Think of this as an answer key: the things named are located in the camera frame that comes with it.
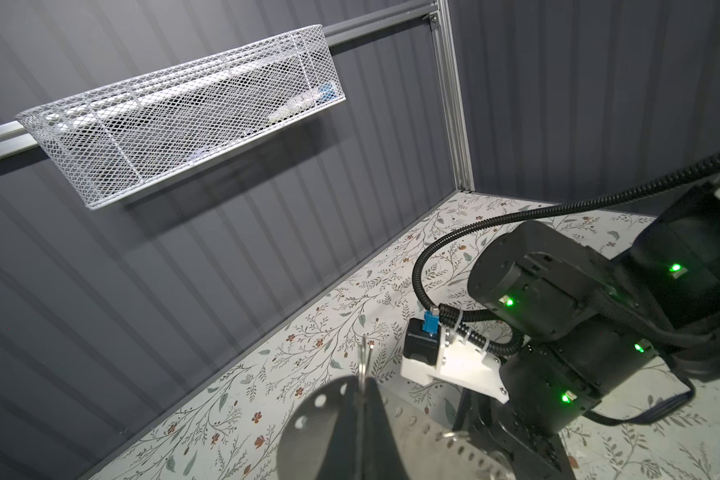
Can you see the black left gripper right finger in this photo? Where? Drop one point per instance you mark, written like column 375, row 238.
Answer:
column 380, row 456

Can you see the black left gripper left fingers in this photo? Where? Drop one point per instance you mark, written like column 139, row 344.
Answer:
column 343, row 455

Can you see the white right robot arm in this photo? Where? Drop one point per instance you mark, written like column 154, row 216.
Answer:
column 588, row 323

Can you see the white wire mesh basket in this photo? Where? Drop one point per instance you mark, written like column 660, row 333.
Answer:
column 119, row 139

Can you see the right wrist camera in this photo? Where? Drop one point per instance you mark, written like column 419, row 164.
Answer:
column 428, row 356

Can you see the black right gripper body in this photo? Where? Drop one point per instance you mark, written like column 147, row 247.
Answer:
column 496, row 429

